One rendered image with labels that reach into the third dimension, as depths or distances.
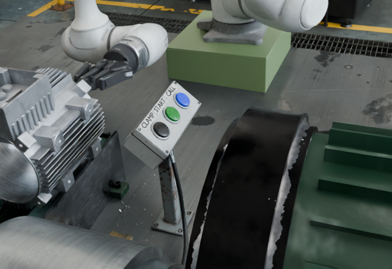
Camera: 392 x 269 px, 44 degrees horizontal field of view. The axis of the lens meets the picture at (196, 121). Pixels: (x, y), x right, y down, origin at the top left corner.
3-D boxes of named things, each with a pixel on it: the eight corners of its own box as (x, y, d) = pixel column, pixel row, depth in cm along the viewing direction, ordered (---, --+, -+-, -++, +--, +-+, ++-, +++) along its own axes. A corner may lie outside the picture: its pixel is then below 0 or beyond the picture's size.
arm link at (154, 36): (154, 73, 126) (109, 71, 130) (177, 55, 139) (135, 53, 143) (149, 32, 121) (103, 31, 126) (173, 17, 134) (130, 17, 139)
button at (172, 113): (171, 128, 86) (177, 122, 84) (158, 117, 85) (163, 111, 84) (178, 119, 88) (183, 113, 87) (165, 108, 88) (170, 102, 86)
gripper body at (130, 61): (106, 43, 120) (86, 55, 112) (137, 46, 118) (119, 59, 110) (108, 72, 123) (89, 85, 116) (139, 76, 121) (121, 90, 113)
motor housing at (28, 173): (58, 220, 86) (32, 132, 76) (-28, 199, 92) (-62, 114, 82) (112, 153, 102) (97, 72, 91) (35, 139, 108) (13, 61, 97)
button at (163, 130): (160, 145, 82) (165, 139, 81) (146, 133, 81) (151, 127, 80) (167, 134, 84) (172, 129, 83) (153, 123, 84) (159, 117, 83)
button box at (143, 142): (153, 171, 83) (169, 156, 80) (120, 145, 82) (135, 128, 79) (188, 118, 96) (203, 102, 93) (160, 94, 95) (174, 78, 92)
